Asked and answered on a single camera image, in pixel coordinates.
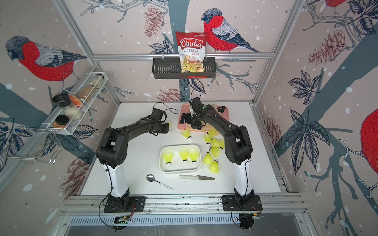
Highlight white plastic storage box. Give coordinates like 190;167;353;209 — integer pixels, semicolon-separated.
159;144;202;174

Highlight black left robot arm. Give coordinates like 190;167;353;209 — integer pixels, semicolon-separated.
96;108;169;208

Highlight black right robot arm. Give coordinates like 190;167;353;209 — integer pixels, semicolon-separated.
180;97;255;206

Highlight pink plastic tray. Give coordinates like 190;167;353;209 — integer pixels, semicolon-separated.
177;103;229;130

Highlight beige folded cloth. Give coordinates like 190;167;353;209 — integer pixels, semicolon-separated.
186;122;212;133

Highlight black scissors on tray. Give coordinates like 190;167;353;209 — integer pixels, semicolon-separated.
217;106;226;114

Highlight steel spoon on table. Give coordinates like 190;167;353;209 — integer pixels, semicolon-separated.
146;173;174;192

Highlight Chuba cassava chips bag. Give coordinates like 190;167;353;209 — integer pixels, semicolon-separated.
176;31;207;73

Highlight black lidded low jar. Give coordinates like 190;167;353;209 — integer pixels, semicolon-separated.
53;115;70;128

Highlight black wall basket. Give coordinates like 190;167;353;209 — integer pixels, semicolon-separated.
152;57;216;79

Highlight white handled knife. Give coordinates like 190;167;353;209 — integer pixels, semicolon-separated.
180;175;215;181

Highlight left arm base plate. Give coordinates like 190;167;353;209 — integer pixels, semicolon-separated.
104;195;146;213

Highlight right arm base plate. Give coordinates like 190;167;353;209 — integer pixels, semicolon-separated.
221;195;263;211

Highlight white wire wall shelf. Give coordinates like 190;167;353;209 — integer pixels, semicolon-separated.
41;72;108;135

